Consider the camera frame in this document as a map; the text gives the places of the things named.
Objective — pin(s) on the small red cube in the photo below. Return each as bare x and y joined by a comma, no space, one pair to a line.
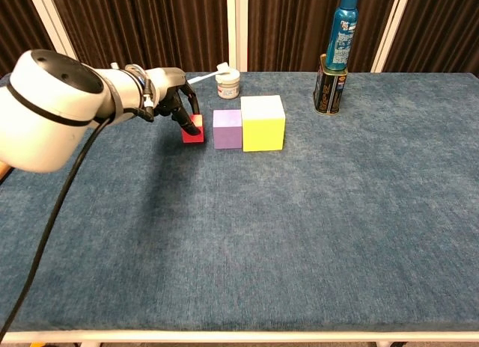
192,138

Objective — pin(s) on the purple cube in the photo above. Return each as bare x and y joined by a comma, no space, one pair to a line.
227,132

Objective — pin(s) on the large yellow cube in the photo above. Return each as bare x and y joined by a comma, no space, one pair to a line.
262,132

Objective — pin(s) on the wooden stick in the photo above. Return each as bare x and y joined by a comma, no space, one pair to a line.
3,173

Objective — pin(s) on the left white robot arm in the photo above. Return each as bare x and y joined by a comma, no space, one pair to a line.
48,111

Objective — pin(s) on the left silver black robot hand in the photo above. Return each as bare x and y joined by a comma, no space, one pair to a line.
168,85

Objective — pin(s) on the small white jar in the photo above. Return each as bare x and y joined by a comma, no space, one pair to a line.
228,85

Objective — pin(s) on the blue table cloth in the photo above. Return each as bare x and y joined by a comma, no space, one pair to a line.
299,231

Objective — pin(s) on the brown pleated partition screen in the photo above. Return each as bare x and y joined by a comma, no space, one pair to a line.
149,25
15,25
441,25
292,25

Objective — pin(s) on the white toothbrush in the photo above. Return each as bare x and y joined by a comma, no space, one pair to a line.
206,77

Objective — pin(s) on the blue spray bottle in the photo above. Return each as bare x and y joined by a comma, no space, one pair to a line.
342,33

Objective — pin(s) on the dark metal tin can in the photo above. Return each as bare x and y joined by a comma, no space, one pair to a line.
329,91

